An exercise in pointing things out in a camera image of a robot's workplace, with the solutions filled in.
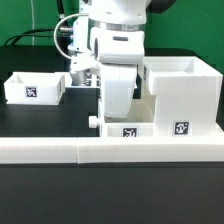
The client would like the white drawer box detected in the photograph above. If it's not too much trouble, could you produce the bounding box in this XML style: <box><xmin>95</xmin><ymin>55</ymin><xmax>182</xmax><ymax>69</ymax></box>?
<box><xmin>89</xmin><ymin>99</ymin><xmax>154</xmax><ymax>137</ymax></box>
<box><xmin>4</xmin><ymin>72</ymin><xmax>65</xmax><ymax>105</ymax></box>

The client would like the white front drawer box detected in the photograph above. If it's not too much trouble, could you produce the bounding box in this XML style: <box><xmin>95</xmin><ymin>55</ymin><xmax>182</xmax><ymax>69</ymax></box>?
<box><xmin>89</xmin><ymin>99</ymin><xmax>154</xmax><ymax>137</ymax></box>

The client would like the white rear drawer box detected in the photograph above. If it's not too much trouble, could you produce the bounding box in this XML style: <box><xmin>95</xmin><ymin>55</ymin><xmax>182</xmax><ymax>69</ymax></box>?
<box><xmin>4</xmin><ymin>72</ymin><xmax>65</xmax><ymax>105</ymax></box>

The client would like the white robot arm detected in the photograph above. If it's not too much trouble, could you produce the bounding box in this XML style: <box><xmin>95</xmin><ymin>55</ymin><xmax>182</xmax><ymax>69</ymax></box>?
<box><xmin>70</xmin><ymin>0</ymin><xmax>176</xmax><ymax>118</ymax></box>

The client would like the white fiducial marker sheet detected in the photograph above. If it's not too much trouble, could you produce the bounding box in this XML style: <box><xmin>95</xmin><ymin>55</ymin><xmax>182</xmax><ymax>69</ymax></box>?
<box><xmin>52</xmin><ymin>72</ymin><xmax>136</xmax><ymax>92</ymax></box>

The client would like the white drawer cabinet frame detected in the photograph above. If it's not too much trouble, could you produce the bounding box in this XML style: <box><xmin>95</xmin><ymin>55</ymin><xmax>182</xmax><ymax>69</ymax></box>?
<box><xmin>138</xmin><ymin>56</ymin><xmax>223</xmax><ymax>137</ymax></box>

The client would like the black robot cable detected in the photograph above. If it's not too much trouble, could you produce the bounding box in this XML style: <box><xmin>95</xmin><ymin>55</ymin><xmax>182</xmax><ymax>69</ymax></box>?
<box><xmin>3</xmin><ymin>0</ymin><xmax>74</xmax><ymax>47</ymax></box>

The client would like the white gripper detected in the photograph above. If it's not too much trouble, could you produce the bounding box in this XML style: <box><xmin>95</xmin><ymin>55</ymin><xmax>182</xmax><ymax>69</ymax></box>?
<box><xmin>100</xmin><ymin>64</ymin><xmax>137</xmax><ymax>118</ymax></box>

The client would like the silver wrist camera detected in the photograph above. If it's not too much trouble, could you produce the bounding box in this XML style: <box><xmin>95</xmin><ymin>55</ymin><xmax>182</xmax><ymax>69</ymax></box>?
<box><xmin>69</xmin><ymin>53</ymin><xmax>101</xmax><ymax>87</ymax></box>

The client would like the white L-shaped fence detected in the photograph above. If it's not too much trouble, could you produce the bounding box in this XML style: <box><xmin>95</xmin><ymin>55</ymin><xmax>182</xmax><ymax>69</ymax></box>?
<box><xmin>0</xmin><ymin>134</ymin><xmax>224</xmax><ymax>164</ymax></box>

